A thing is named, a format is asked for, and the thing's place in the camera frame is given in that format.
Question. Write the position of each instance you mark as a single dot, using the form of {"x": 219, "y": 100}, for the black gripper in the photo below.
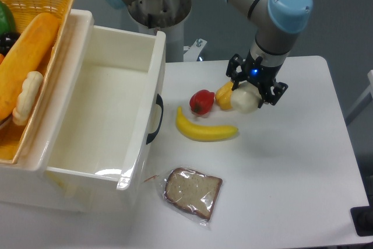
{"x": 259, "y": 69}

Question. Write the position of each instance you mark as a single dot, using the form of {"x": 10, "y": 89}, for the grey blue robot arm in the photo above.
{"x": 279, "y": 22}

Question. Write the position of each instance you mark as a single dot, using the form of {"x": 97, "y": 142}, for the open upper white drawer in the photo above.
{"x": 104, "y": 130}

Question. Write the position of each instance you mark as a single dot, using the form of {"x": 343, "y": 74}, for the white drawer cabinet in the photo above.
{"x": 29, "y": 182}

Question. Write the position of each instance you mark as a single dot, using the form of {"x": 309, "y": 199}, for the yellow bell pepper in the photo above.
{"x": 223, "y": 96}

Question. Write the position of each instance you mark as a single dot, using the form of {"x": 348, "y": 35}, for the red bell pepper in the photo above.
{"x": 201, "y": 102}

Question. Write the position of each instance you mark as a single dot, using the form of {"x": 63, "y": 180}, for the yellow banana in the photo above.
{"x": 203, "y": 133}

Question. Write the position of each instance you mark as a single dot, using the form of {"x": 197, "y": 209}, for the bagged bread slice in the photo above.
{"x": 190, "y": 193}

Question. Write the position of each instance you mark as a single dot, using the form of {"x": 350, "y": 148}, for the black device at edge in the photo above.
{"x": 362, "y": 219}

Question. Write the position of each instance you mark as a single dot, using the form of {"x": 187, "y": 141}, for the orange baguette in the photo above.
{"x": 24, "y": 57}

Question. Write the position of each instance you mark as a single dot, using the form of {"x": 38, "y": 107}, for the yellow wicker basket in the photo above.
{"x": 14, "y": 137}

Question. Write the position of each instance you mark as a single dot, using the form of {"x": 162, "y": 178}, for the dark grapes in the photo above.
{"x": 7, "y": 40}

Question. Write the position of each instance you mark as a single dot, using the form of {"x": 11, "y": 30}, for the green pepper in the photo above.
{"x": 7, "y": 22}

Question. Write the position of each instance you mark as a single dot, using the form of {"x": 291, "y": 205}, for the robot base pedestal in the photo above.
{"x": 168, "y": 16}

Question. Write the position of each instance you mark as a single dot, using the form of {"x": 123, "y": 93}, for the white frame at right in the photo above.
{"x": 363, "y": 100}

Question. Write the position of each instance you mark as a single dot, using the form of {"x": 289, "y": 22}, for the black drawer handle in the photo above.
{"x": 157, "y": 119}

